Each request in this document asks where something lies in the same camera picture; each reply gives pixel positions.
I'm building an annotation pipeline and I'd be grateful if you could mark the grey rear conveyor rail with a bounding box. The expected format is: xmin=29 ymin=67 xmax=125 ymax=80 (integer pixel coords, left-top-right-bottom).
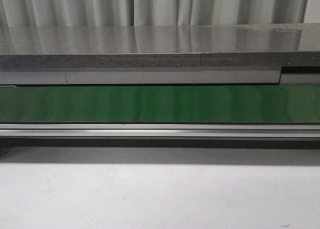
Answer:
xmin=0 ymin=66 xmax=320 ymax=86

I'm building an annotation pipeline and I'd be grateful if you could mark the green conveyor belt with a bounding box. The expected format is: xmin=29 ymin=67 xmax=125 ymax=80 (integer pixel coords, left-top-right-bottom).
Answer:
xmin=0 ymin=85 xmax=320 ymax=124

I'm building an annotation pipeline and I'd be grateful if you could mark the white pleated curtain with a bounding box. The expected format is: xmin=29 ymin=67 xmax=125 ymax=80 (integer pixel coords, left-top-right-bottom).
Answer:
xmin=0 ymin=0 xmax=320 ymax=27

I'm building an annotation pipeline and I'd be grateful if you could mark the grey stone slab bench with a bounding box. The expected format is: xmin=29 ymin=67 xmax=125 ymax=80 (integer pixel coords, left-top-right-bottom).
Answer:
xmin=0 ymin=23 xmax=320 ymax=68

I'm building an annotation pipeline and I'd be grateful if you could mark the aluminium front conveyor rail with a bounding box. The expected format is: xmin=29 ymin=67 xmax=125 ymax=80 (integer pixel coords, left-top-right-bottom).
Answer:
xmin=0 ymin=123 xmax=320 ymax=140

